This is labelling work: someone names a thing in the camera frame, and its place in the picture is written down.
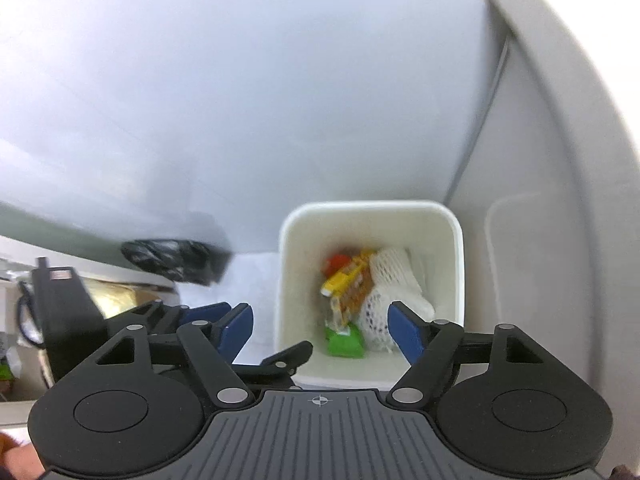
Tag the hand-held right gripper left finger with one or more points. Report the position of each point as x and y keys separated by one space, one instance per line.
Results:
x=237 y=330

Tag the red wrapper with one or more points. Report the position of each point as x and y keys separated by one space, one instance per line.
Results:
x=337 y=262

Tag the green packet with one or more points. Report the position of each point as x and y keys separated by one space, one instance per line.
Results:
x=345 y=344

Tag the white cabinet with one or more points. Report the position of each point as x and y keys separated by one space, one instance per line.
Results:
x=525 y=260

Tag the black plastic bag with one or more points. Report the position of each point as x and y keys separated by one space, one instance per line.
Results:
x=170 y=257

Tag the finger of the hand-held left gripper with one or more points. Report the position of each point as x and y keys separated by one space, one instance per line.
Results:
x=200 y=312
x=287 y=356

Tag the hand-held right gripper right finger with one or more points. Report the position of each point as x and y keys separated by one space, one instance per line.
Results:
x=402 y=330

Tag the yellow wrapper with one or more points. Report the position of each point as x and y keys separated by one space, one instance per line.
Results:
x=340 y=281

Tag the white plastic bin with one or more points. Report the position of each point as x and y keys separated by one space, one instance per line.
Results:
x=310 y=240

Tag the white foam fruit net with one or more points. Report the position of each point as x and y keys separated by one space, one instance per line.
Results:
x=395 y=280

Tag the cardboard box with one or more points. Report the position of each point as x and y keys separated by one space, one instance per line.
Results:
x=120 y=297

